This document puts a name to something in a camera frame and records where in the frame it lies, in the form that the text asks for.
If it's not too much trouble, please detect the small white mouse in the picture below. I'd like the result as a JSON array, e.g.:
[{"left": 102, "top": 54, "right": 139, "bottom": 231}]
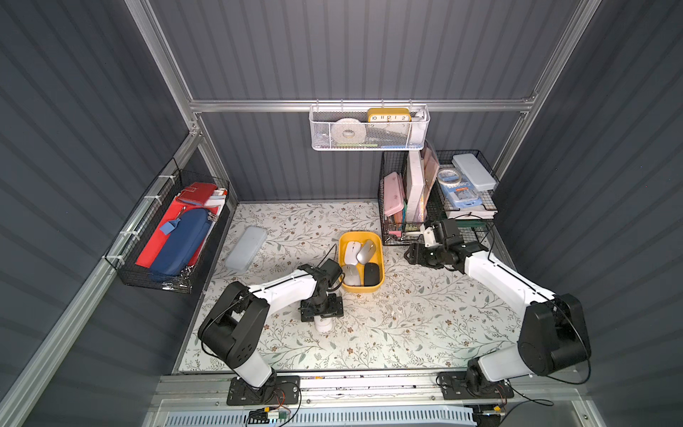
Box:
[{"left": 314, "top": 316, "right": 334, "bottom": 334}]

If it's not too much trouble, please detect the black mouse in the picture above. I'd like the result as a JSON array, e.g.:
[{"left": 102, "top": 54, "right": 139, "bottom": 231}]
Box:
[{"left": 364, "top": 263, "right": 382, "bottom": 288}]

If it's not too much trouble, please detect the yellow storage box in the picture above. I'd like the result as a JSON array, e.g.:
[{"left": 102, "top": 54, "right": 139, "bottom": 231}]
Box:
[{"left": 338, "top": 231, "right": 385, "bottom": 294}]

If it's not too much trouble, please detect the silver mouse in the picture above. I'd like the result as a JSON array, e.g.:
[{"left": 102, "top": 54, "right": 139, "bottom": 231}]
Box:
[{"left": 358, "top": 239, "right": 377, "bottom": 265}]

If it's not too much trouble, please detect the grey mouse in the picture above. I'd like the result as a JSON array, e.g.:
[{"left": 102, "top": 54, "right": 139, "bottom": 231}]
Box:
[{"left": 341, "top": 264, "right": 362, "bottom": 286}]

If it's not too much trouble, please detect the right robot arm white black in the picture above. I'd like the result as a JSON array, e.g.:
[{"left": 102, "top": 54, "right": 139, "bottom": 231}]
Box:
[{"left": 404, "top": 219, "right": 592, "bottom": 399}]

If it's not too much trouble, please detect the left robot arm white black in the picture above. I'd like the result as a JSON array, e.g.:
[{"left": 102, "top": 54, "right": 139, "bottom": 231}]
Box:
[{"left": 197, "top": 259, "right": 344, "bottom": 402}]

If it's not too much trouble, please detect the white upright box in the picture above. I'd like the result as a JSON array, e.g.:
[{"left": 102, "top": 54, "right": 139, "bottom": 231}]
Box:
[{"left": 405, "top": 151, "right": 424, "bottom": 223}]

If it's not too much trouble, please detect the blue packaged tape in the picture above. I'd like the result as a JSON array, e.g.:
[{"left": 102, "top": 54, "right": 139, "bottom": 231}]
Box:
[{"left": 437, "top": 167, "right": 483, "bottom": 210}]

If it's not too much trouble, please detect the pink pencil case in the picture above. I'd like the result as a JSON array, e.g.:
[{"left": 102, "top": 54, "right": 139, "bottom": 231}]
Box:
[{"left": 382, "top": 172, "right": 405, "bottom": 217}]

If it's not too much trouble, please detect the white case on organizer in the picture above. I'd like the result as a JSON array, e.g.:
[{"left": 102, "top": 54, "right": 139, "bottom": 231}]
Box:
[{"left": 452, "top": 153, "right": 497, "bottom": 192}]

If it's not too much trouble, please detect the pink upright folder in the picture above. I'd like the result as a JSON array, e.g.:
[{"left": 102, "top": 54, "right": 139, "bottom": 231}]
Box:
[{"left": 422, "top": 142, "right": 440, "bottom": 203}]

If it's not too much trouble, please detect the light blue pencil case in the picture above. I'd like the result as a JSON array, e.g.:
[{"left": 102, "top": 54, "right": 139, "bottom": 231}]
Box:
[{"left": 225, "top": 226, "right": 268, "bottom": 274}]

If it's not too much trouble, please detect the blue pouch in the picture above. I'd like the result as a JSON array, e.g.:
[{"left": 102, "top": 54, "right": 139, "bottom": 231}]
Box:
[{"left": 149, "top": 208, "right": 213, "bottom": 283}]

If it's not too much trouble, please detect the white tape roll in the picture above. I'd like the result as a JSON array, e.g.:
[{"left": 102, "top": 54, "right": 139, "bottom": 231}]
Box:
[{"left": 331, "top": 118, "right": 366, "bottom": 145}]

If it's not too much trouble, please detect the yellow clock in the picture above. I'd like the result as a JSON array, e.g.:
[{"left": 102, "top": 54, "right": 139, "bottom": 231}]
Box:
[{"left": 367, "top": 107, "right": 412, "bottom": 123}]

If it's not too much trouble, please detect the red folder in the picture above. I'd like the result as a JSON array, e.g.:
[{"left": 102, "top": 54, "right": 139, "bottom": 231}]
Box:
[{"left": 135, "top": 183, "right": 219, "bottom": 268}]

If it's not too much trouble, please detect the white mesh hanging basket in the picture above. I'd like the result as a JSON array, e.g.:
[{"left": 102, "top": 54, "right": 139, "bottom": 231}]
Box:
[{"left": 309, "top": 102, "right": 430, "bottom": 151}]

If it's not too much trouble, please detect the black wire desk organizer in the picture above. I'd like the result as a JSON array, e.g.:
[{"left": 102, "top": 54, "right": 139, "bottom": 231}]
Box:
[{"left": 377, "top": 149, "right": 499, "bottom": 246}]

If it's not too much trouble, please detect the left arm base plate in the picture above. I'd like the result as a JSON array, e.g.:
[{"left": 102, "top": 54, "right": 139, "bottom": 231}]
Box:
[{"left": 226, "top": 374, "right": 301, "bottom": 407}]

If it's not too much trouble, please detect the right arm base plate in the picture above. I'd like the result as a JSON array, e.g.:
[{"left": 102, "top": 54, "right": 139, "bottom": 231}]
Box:
[{"left": 436, "top": 371, "right": 514, "bottom": 401}]

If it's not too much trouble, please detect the aluminium front rail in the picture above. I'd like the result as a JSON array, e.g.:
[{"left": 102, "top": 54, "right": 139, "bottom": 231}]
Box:
[{"left": 149, "top": 368, "right": 586, "bottom": 411}]

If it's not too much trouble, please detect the black wire wall basket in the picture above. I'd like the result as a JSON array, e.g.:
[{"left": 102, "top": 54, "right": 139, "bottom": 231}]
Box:
[{"left": 104, "top": 159, "right": 231, "bottom": 294}]

